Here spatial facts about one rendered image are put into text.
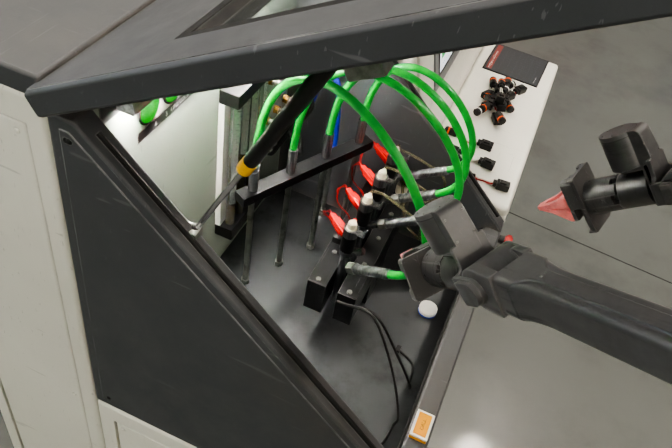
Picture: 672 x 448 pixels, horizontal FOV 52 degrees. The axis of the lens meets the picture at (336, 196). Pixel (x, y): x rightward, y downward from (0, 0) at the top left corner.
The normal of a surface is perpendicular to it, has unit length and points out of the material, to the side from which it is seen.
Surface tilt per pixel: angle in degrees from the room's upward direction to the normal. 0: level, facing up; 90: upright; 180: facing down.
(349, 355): 0
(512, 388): 0
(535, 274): 39
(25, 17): 0
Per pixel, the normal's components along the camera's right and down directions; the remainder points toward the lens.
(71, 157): -0.38, 0.59
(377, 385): 0.14, -0.72
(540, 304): -0.81, 0.47
